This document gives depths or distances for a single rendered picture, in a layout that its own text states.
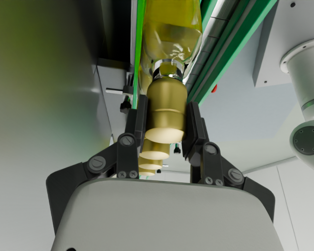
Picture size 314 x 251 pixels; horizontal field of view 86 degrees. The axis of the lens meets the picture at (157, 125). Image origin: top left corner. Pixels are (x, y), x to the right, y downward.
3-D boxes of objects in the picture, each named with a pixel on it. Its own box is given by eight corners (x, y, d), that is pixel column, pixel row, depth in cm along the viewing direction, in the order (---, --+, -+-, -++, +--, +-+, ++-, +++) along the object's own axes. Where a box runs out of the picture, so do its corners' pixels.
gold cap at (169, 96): (149, 74, 13) (144, 124, 11) (193, 81, 14) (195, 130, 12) (145, 99, 16) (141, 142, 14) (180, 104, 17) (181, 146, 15)
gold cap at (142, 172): (137, 145, 29) (134, 171, 27) (158, 147, 29) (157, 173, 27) (137, 151, 32) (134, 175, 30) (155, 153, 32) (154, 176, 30)
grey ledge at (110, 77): (103, 41, 49) (94, 70, 44) (133, 46, 50) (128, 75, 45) (118, 145, 133) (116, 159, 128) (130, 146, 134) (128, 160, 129)
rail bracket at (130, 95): (110, 61, 44) (100, 103, 38) (137, 64, 44) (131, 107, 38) (112, 71, 47) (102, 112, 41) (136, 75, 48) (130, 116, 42)
